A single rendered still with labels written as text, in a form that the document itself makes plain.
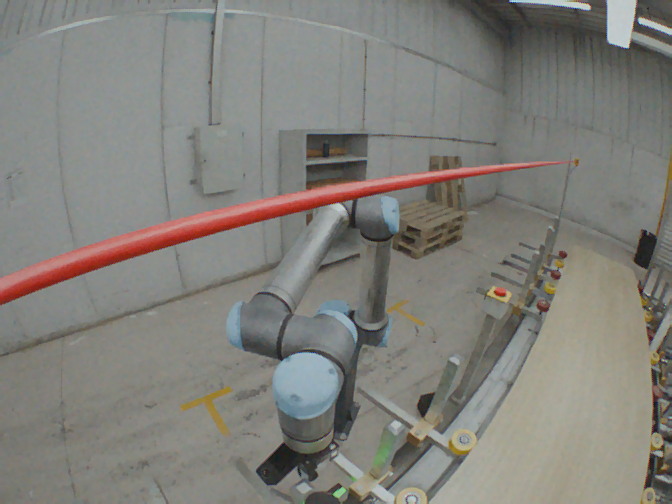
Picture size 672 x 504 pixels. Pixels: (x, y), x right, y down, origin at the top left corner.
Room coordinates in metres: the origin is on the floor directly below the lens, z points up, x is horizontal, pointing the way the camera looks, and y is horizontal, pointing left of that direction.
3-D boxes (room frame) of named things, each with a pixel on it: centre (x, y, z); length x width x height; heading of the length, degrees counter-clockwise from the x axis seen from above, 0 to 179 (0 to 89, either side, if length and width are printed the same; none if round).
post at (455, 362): (0.53, -0.32, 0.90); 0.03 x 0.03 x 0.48; 44
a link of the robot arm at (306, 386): (0.29, 0.04, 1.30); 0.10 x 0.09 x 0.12; 166
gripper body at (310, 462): (0.29, 0.04, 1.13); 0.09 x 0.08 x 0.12; 133
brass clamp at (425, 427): (0.52, -0.30, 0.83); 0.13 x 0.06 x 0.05; 134
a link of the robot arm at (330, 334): (0.40, 0.02, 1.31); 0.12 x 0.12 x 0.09; 76
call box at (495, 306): (0.71, -0.51, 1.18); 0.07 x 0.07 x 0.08; 44
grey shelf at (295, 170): (3.29, 0.14, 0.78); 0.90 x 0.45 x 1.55; 131
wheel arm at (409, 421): (0.55, -0.25, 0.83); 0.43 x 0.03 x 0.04; 44
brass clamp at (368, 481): (0.35, -0.12, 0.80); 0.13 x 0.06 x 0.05; 134
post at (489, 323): (0.72, -0.51, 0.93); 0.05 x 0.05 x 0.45; 44
